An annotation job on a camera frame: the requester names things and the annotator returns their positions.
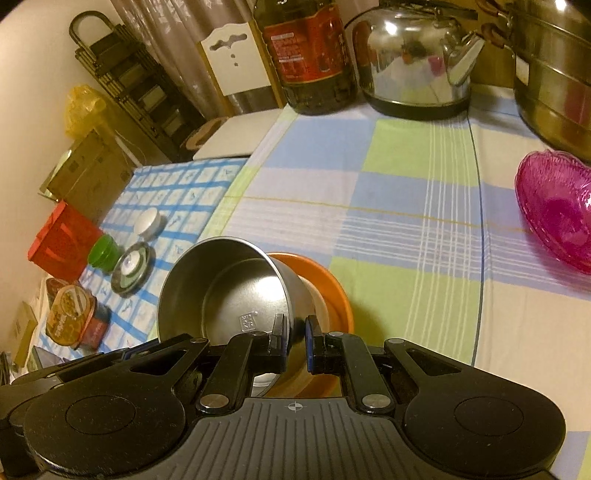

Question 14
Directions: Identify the red box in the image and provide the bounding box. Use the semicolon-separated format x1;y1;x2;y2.
28;200;105;282

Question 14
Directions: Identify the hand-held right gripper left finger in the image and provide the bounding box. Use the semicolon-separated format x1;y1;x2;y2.
122;314;288;415

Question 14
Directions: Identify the small yellowish carton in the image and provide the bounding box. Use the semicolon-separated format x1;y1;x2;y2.
11;302;40;367

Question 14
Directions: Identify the red-labelled cooking oil bottle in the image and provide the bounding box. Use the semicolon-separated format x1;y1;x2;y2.
254;0;358;115

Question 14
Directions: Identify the green plastic cap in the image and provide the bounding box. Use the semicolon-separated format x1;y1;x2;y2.
89;234;122;268

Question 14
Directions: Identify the blue checked cloth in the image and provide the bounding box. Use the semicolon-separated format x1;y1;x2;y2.
78;157;250;356

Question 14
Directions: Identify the foil-lidded food cup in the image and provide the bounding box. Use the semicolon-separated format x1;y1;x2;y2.
46;284;112;354

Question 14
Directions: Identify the white wooden cutout panel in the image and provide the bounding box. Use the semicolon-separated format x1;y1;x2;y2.
199;21;278;97

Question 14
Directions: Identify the shiny steel kettle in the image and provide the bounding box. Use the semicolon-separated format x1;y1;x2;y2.
353;0;485;121

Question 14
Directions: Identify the plaid tablecloth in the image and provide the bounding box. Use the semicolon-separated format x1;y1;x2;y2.
198;83;591;462

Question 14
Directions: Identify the white cutting board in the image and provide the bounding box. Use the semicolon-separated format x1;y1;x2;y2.
193;108;287;161

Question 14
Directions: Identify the round glass jar lid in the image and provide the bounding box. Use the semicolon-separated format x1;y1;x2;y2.
111;242;153;294

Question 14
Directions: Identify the brown cardboard box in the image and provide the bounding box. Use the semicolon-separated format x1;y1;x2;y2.
39;129;139;222

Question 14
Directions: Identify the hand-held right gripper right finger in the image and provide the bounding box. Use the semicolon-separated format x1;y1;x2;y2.
305;315;465;414

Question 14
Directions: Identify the small stainless steel bowl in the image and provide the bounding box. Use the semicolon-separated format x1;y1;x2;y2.
157;236;319;398

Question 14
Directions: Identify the black folding rack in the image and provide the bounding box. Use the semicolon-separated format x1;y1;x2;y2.
69;11;206;162

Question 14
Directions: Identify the patterned curtain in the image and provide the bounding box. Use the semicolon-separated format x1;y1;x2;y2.
111;0;259;121

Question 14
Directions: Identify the white round lid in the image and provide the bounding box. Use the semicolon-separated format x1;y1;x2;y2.
134;208;167;238

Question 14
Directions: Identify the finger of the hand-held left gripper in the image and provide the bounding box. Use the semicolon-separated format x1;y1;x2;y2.
55;346;139;377

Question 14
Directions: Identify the orange plastic bowl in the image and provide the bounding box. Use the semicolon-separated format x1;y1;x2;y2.
265;251;355;398

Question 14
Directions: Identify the stainless steel steamer pot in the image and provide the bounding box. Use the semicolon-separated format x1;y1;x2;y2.
478;0;591;162

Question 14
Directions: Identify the yellow plastic bag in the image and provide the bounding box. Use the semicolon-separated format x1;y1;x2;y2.
65;85;109;139

